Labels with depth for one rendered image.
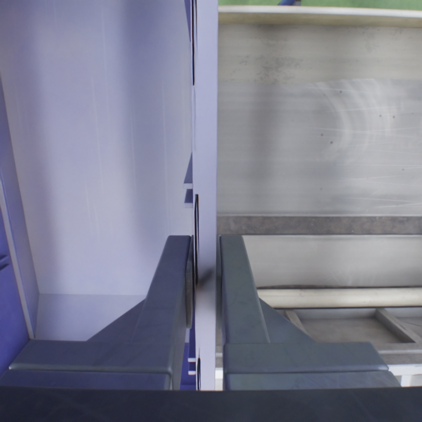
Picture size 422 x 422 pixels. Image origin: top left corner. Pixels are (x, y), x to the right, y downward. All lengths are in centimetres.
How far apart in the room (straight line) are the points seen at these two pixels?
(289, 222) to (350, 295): 18
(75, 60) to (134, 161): 9
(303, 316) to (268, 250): 14
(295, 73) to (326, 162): 15
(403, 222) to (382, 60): 28
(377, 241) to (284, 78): 33
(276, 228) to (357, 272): 18
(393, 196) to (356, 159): 10
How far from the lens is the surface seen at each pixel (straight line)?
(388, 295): 66
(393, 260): 67
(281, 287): 61
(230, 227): 55
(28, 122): 30
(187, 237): 15
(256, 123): 52
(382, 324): 65
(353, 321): 64
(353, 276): 65
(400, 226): 65
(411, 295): 68
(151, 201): 27
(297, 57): 53
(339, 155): 56
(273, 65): 53
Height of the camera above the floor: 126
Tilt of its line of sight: 73 degrees down
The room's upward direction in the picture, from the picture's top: 180 degrees counter-clockwise
